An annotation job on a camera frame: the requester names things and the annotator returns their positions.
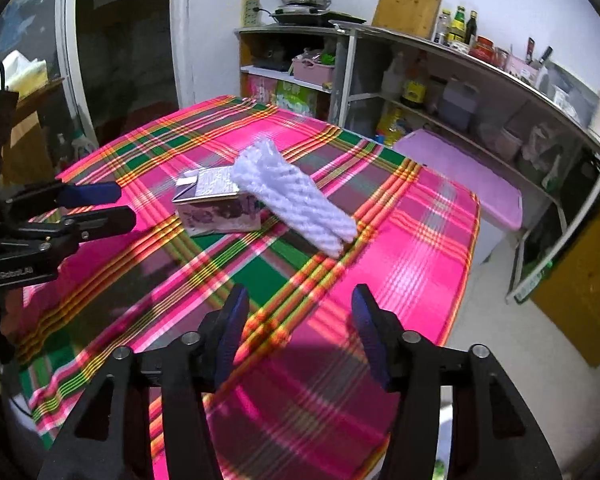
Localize white foam fruit net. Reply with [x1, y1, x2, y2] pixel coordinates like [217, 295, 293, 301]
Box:
[230, 141, 358, 260]

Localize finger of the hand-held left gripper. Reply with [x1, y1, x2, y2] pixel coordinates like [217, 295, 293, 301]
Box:
[55, 205, 137, 257]
[0, 180, 122, 222]

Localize clear glass bottle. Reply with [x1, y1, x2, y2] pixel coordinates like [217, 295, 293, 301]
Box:
[436, 10, 453, 44]

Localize crumpled plastic bags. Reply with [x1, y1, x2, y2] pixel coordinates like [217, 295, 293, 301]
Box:
[522, 120, 566, 181]

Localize white plastic jug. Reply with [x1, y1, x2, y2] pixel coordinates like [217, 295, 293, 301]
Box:
[381, 52, 406, 101]

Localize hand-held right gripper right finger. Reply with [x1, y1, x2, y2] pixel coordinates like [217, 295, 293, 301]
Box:
[351, 283, 563, 480]

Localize red jar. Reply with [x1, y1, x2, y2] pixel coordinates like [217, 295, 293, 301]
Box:
[472, 36, 496, 61]

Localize purple cardboard box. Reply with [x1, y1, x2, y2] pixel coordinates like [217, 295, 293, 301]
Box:
[172, 164, 262, 237]

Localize green oil bottle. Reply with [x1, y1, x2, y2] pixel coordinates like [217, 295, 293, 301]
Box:
[449, 5, 467, 47]

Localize wooden cutting board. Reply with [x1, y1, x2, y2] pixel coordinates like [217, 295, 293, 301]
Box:
[371, 0, 447, 40]

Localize black induction cooker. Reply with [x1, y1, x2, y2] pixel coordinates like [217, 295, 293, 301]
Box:
[270, 5, 368, 26]

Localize green printed package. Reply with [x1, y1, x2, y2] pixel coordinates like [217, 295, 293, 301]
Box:
[275, 80, 318, 116]

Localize purple plastic jug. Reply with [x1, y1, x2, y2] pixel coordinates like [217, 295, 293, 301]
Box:
[437, 77, 481, 131]

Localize pink plastic basket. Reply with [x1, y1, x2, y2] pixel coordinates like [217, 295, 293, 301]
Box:
[291, 55, 337, 86]

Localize storage box with pink lid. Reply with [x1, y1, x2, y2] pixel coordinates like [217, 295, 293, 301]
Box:
[392, 129, 524, 266]

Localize clear plastic container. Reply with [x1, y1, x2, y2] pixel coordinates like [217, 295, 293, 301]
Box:
[545, 62, 600, 111]

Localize yellow wooden door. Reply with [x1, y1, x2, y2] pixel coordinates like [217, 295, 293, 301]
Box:
[530, 175, 600, 368]

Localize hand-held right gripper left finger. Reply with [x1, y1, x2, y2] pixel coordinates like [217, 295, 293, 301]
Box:
[37, 284, 251, 480]

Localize short metal shelf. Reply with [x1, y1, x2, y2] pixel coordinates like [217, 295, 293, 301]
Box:
[235, 24, 353, 126]

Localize pink knife holder with knives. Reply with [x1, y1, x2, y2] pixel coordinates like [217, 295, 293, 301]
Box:
[505, 37, 553, 82]

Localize yellow oil jug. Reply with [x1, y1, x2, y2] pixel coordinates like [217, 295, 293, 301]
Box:
[377, 105, 411, 148]

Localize pink plaid tablecloth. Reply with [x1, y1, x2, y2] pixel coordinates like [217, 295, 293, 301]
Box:
[5, 95, 481, 480]

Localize long metal kitchen shelf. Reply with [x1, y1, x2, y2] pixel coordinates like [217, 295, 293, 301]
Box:
[330, 19, 600, 306]

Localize green bottle with white label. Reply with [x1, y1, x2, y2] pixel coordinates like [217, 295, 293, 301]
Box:
[512, 255, 555, 303]

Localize yellow-label sauce bottle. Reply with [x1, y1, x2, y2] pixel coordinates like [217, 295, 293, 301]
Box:
[401, 52, 429, 109]

